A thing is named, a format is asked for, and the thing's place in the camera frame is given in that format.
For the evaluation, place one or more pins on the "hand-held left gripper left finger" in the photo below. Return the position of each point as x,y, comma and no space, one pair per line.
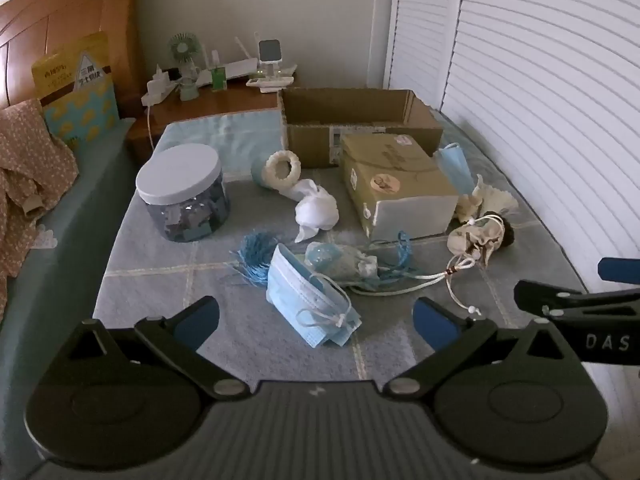
197,322

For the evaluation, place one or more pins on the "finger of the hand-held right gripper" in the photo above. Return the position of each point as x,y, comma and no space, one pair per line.
540,296
620,269

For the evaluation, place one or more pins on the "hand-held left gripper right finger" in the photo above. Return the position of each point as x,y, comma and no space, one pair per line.
435,327

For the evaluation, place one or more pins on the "blue face mask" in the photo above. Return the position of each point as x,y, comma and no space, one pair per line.
452,167
295,290

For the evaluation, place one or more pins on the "cardboard box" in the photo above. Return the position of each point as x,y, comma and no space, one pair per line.
310,140

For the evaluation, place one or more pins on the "grey checked blanket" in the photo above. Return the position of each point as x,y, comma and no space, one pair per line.
150,270

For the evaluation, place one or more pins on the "blue tassel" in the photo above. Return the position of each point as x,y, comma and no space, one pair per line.
255,255

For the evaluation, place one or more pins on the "cream frilly cloth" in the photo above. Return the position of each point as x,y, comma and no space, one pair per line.
492,197

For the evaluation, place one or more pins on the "light blue printed pouch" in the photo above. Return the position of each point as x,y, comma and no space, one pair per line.
330,260

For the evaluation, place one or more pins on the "clear jar with white lid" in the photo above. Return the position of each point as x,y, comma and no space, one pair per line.
180,175

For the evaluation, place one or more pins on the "green bed sheet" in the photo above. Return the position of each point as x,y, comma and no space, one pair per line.
65,240

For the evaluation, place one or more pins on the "closed tan box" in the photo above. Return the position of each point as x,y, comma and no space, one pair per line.
400,170

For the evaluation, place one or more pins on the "white cloth pouch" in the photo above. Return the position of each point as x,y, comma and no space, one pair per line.
315,210

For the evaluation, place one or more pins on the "light blue towel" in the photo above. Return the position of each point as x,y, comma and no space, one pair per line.
200,135

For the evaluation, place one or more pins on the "white louvered closet door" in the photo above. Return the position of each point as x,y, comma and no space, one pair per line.
550,85
420,20

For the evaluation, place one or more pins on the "wooden nightstand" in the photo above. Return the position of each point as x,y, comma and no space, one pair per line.
225,105

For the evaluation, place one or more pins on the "brown floral cloth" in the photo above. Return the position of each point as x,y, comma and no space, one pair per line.
30,160

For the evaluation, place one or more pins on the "white power strip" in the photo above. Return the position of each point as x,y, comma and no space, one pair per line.
160,87

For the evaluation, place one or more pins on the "small green bottle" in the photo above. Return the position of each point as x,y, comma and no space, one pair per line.
218,80

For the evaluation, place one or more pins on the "white router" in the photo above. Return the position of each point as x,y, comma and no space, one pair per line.
235,67

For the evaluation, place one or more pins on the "small green desk fan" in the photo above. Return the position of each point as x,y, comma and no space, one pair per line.
182,47

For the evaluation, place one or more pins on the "small screen on white stand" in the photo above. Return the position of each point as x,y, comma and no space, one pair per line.
268,51

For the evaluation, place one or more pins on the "yellow snack bag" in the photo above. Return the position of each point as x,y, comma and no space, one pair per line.
65,70

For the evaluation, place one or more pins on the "wooden headboard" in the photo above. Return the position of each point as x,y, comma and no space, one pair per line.
75,5

